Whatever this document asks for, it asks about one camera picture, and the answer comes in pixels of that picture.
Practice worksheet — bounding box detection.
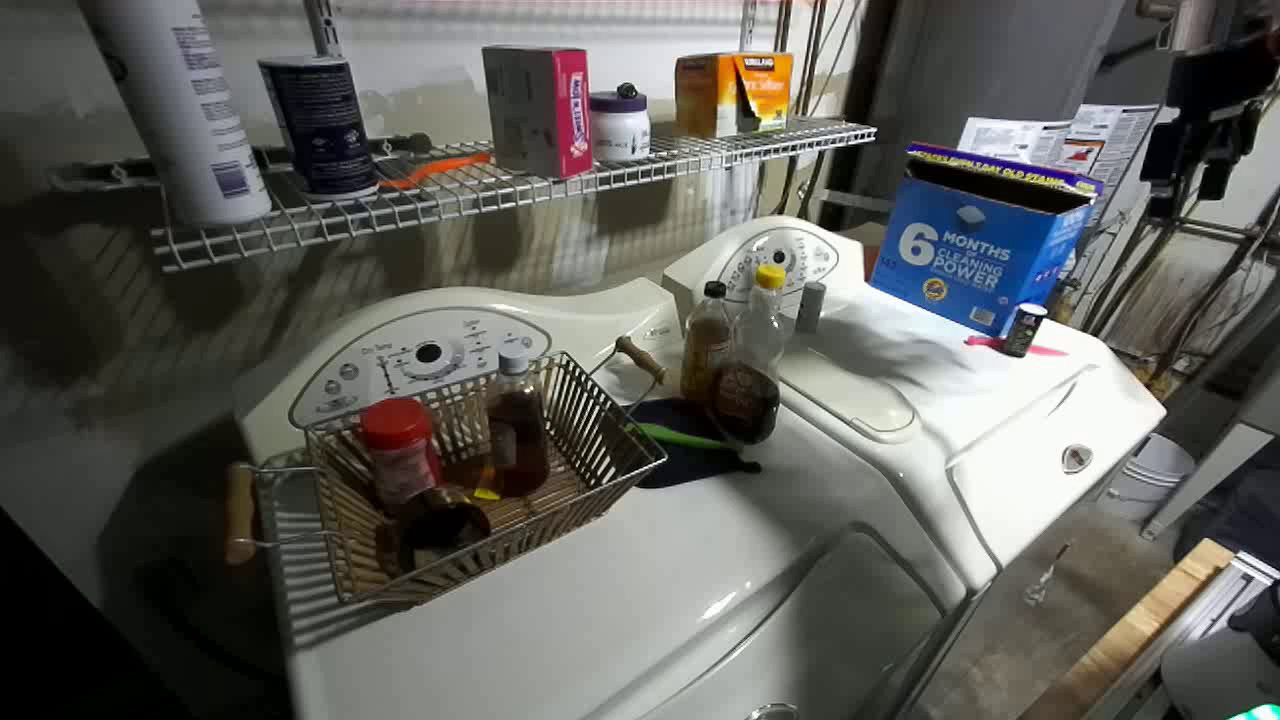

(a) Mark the wire basket with wooden handles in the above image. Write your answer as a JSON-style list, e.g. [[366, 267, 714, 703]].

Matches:
[[225, 350, 663, 647]]

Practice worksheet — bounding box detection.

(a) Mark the white wire wall shelf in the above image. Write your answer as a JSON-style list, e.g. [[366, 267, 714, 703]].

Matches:
[[149, 118, 876, 271]]

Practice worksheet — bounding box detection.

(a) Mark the white printed cardboard box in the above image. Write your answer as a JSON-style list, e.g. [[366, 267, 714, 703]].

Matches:
[[956, 105, 1161, 201]]

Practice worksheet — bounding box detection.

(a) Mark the pink and grey box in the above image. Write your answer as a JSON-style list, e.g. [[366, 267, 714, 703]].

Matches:
[[483, 46, 593, 177]]

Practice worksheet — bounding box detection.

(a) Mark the red lid spice jar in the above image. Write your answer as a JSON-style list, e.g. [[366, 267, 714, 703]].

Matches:
[[358, 398, 439, 505]]

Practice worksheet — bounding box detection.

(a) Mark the yellow cap clear bottle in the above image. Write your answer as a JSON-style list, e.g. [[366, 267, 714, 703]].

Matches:
[[740, 265, 791, 367]]

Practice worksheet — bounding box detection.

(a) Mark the dark blue cylindrical container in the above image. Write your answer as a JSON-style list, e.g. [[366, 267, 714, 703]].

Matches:
[[260, 57, 376, 201]]

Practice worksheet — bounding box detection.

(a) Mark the white jar with dark lid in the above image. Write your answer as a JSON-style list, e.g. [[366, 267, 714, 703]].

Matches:
[[588, 85, 651, 165]]

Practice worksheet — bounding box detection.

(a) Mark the dark round bowl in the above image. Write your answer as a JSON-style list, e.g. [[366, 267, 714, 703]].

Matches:
[[707, 363, 781, 445]]

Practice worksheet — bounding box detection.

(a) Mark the orange tool on shelf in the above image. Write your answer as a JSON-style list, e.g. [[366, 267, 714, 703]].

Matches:
[[379, 151, 491, 191]]

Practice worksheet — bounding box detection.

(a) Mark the wooden plank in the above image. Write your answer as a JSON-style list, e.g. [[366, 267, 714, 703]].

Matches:
[[1021, 539, 1230, 720]]

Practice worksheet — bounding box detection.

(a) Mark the small dark can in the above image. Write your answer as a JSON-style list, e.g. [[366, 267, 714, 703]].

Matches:
[[1000, 302, 1047, 354]]

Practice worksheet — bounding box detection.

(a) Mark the orange cardboard box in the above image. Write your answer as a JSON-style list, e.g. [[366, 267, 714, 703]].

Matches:
[[677, 51, 791, 141]]

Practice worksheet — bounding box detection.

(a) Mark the white spray can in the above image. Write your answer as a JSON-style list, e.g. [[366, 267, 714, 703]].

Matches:
[[77, 0, 270, 227]]

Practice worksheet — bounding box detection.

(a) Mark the dark sauce bottle in basket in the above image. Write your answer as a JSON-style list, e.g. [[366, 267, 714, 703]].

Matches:
[[489, 354, 549, 497]]

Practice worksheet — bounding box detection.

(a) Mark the brown glass bottle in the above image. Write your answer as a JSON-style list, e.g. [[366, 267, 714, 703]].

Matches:
[[680, 279, 732, 403]]

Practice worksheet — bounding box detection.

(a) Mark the white dryer machine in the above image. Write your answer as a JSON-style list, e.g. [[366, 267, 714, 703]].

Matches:
[[663, 217, 1164, 586]]

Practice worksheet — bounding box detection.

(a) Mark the white washing machine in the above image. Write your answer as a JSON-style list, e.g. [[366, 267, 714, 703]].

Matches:
[[239, 279, 966, 720]]

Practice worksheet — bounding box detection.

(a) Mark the blue cardboard battery box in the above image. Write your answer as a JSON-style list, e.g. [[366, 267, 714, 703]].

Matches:
[[873, 143, 1105, 336]]

